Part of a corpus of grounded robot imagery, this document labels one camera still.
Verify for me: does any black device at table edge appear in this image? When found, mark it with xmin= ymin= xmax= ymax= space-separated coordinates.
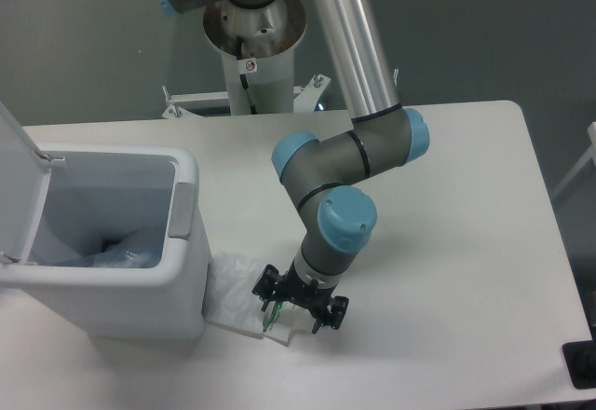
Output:
xmin=562 ymin=340 xmax=595 ymax=390

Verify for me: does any black cable on pedestal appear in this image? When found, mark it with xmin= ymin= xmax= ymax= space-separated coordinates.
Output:
xmin=235 ymin=35 xmax=258 ymax=116

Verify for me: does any white frame at right edge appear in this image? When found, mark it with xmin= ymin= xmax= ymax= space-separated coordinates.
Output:
xmin=551 ymin=122 xmax=595 ymax=204

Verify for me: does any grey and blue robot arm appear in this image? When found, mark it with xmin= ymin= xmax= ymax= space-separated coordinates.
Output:
xmin=158 ymin=0 xmax=430 ymax=329

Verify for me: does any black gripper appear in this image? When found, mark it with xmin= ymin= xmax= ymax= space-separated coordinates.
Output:
xmin=251 ymin=265 xmax=348 ymax=335

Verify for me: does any trash inside the can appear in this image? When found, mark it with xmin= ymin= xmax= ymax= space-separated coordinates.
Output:
xmin=89 ymin=226 xmax=165 ymax=268

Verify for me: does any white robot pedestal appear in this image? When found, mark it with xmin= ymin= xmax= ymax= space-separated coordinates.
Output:
xmin=163 ymin=0 xmax=331 ymax=118

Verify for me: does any white trash can lid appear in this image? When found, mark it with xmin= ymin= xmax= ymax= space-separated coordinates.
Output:
xmin=1 ymin=106 xmax=51 ymax=263

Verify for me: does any white packet with green stripe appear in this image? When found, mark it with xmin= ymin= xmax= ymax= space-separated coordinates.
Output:
xmin=263 ymin=302 xmax=313 ymax=347

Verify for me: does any crumpled clear plastic bag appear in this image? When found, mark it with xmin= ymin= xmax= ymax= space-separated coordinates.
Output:
xmin=203 ymin=251 xmax=267 ymax=338

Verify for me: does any white trash can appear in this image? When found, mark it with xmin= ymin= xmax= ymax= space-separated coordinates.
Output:
xmin=1 ymin=144 xmax=210 ymax=338

